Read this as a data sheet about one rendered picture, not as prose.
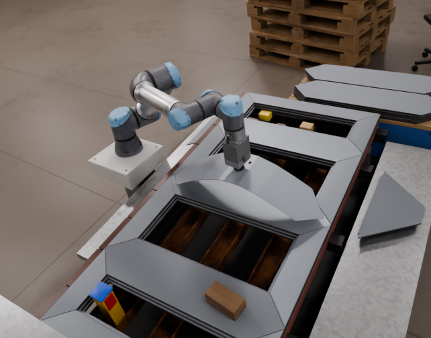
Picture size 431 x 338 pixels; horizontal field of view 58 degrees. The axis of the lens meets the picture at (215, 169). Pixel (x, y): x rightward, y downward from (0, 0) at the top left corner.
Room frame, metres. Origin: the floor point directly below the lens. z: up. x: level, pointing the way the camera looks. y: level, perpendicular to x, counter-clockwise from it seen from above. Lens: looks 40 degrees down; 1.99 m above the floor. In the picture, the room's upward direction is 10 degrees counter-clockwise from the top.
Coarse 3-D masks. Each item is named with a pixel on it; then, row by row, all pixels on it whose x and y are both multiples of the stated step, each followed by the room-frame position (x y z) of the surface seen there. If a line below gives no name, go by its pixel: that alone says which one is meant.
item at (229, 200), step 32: (352, 128) 1.49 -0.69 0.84; (320, 160) 1.30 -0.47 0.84; (192, 192) 1.23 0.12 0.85; (224, 192) 1.19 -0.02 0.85; (256, 224) 1.00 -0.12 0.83; (288, 224) 0.96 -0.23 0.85; (320, 224) 0.93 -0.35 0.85; (128, 288) 0.81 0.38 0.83; (96, 320) 0.71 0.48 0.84; (192, 320) 0.65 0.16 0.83; (288, 320) 0.59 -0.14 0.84
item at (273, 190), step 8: (280, 168) 1.13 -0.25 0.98; (272, 176) 1.09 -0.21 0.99; (280, 176) 1.09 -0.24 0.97; (288, 176) 1.10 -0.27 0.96; (264, 184) 1.05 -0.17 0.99; (272, 184) 1.05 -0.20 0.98; (280, 184) 1.06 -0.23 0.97; (288, 184) 1.06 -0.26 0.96; (264, 192) 1.01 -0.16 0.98; (272, 192) 1.02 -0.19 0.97; (280, 192) 1.02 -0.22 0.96; (272, 200) 0.99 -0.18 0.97; (280, 200) 0.99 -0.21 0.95
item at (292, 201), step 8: (296, 184) 1.06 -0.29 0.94; (304, 184) 1.07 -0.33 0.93; (288, 192) 1.02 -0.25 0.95; (296, 192) 1.03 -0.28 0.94; (304, 192) 1.04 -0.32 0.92; (288, 200) 0.99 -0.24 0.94; (296, 200) 1.00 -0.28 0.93; (304, 200) 1.00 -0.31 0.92; (280, 208) 0.96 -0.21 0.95; (288, 208) 0.96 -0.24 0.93; (296, 208) 0.97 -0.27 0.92; (288, 216) 0.93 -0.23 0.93; (296, 216) 0.93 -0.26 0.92
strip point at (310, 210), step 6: (312, 192) 1.04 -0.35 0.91; (306, 198) 1.01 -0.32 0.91; (312, 198) 1.02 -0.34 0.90; (306, 204) 0.99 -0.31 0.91; (312, 204) 0.99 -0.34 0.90; (300, 210) 0.96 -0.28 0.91; (306, 210) 0.96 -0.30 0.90; (312, 210) 0.97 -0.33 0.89; (318, 210) 0.97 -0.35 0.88; (300, 216) 0.94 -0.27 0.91; (306, 216) 0.94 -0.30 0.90; (312, 216) 0.94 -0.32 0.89; (318, 216) 0.95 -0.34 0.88
